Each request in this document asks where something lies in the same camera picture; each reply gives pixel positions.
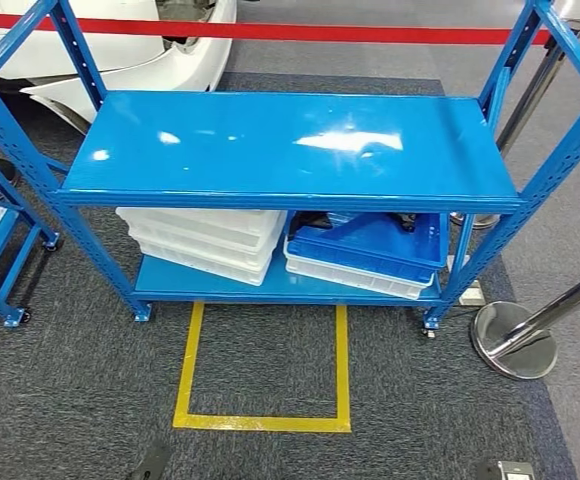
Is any red barrier belt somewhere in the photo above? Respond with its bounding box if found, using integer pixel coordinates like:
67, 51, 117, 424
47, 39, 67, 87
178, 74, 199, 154
0, 11, 551, 46

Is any blue plastic tray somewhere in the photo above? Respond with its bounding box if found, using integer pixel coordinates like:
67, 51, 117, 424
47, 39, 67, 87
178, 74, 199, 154
286, 211, 451, 286

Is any chrome stanchion post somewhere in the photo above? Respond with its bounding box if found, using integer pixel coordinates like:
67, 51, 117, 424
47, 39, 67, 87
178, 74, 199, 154
471, 264, 580, 382
449, 19, 580, 230

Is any silver floor socket box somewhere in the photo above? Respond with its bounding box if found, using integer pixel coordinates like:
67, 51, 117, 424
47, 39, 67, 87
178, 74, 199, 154
447, 254, 487, 307
497, 460, 536, 480

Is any blue metal shelf rack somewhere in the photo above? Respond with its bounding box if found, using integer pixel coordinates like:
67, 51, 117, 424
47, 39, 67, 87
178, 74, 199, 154
0, 0, 580, 340

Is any white car body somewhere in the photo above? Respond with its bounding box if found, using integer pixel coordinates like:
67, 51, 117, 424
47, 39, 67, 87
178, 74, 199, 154
0, 0, 239, 134

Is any black right camera bracket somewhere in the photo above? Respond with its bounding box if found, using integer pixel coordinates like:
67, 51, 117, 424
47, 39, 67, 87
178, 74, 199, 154
472, 457, 502, 480

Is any small blue metal rack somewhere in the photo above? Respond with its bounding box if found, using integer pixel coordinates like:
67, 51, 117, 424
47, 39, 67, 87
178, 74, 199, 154
0, 139, 62, 329

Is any black left wrist bracket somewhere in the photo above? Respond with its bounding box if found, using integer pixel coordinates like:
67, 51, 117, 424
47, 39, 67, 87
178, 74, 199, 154
127, 440, 174, 480

